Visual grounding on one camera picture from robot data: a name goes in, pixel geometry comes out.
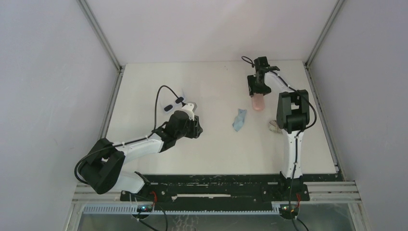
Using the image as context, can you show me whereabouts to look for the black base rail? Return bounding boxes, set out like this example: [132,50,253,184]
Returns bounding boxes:
[119,173,311,212]

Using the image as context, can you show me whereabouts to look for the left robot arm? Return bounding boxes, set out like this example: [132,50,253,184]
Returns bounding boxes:
[74,110,203,194]

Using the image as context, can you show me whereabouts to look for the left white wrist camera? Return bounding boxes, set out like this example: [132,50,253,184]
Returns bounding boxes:
[181,102,197,121]

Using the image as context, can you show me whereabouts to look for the light blue cloth right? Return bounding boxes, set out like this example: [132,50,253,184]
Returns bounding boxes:
[232,109,247,132]

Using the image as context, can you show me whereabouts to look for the left black camera cable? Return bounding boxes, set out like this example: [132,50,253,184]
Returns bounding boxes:
[74,85,187,186]

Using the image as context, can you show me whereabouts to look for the patterned glasses case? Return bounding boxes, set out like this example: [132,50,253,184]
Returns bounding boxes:
[268,120,282,134]

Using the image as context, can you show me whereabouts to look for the right black camera cable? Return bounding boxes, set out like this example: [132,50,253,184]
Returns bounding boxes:
[241,55,318,231]

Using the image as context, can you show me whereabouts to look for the black camera cable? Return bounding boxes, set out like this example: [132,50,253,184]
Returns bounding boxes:
[241,55,318,231]
[74,85,187,186]

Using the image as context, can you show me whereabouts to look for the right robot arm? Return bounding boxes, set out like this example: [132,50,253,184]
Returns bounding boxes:
[242,56,316,179]

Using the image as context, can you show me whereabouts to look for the white sunglasses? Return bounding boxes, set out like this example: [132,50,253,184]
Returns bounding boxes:
[159,88,186,114]

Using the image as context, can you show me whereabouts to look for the pink glasses case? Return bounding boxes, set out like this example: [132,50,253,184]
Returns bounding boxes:
[251,93,265,111]

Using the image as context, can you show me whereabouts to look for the aluminium frame rail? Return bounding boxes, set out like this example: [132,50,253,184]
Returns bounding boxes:
[72,182,362,215]

